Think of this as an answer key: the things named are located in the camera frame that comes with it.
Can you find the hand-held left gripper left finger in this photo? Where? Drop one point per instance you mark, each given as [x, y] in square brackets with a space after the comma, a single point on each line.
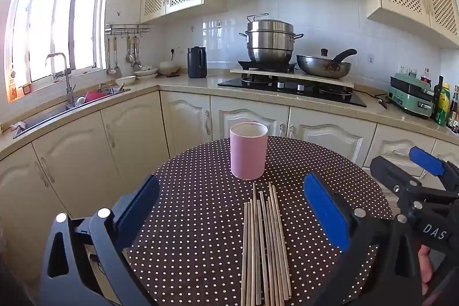
[138, 209]

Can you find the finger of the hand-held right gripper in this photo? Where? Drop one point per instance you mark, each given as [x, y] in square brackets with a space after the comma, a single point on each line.
[391, 175]
[426, 162]

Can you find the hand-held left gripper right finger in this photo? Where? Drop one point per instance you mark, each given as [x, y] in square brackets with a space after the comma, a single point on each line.
[326, 212]

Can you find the bundle of wooden chopsticks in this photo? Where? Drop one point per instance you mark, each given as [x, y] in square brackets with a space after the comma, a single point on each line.
[267, 238]

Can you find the pink cup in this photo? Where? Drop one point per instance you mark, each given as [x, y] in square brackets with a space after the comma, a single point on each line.
[248, 155]

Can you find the person's right hand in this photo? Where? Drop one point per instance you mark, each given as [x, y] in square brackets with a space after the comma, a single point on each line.
[426, 270]

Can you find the dark sauce bottle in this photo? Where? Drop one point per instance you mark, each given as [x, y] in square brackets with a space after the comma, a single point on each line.
[453, 112]

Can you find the yellow green bottle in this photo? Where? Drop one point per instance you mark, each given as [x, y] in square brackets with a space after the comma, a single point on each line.
[444, 105]

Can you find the brown polka dot tablecloth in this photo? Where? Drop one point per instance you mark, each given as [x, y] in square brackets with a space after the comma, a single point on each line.
[200, 220]

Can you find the green countertop appliance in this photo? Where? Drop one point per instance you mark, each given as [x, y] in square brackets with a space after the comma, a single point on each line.
[408, 98]

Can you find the dark glass oil bottle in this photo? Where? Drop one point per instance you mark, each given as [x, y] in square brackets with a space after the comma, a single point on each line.
[437, 91]

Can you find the light wooden board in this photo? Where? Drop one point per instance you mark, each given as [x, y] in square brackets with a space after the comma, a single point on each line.
[322, 79]

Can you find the pink plastic basin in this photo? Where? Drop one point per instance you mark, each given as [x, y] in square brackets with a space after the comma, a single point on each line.
[95, 96]

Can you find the small white bowl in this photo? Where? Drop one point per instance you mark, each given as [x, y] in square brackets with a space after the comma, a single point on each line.
[125, 81]

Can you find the steel kitchen sink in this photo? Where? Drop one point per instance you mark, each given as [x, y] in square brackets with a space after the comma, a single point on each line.
[46, 117]

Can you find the black glass gas stove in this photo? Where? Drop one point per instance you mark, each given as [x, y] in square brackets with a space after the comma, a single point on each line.
[287, 89]

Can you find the hanging metal turner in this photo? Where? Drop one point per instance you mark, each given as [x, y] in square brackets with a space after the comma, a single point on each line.
[118, 73]

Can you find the beige stone countertop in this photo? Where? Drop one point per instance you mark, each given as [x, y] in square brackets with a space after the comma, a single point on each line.
[200, 83]

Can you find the hanging metal slotted spatula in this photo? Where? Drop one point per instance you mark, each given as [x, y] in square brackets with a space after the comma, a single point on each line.
[110, 69]

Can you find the white rice bowl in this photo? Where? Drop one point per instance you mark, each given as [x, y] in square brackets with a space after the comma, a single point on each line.
[169, 69]

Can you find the metal sink faucet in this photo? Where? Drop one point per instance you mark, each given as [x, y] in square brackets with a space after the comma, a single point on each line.
[68, 83]

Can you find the white rag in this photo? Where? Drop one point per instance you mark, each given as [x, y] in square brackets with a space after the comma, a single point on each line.
[17, 126]

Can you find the hanging metal skimmer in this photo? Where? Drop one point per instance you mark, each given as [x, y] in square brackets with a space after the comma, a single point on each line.
[136, 58]

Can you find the hanging metal ladle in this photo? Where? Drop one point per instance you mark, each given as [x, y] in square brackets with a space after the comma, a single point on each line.
[129, 58]

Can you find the black electric kettle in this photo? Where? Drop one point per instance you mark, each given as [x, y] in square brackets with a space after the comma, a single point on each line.
[196, 64]

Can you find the orange bottle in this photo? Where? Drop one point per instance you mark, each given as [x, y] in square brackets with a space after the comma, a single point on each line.
[12, 87]

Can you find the steel steamer pot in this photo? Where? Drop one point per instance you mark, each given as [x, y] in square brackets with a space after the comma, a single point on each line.
[270, 40]

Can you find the wall outlet with plug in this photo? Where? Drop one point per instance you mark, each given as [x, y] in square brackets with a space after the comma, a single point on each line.
[176, 50]

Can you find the metal wall rack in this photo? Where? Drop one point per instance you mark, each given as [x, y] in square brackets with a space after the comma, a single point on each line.
[125, 28]

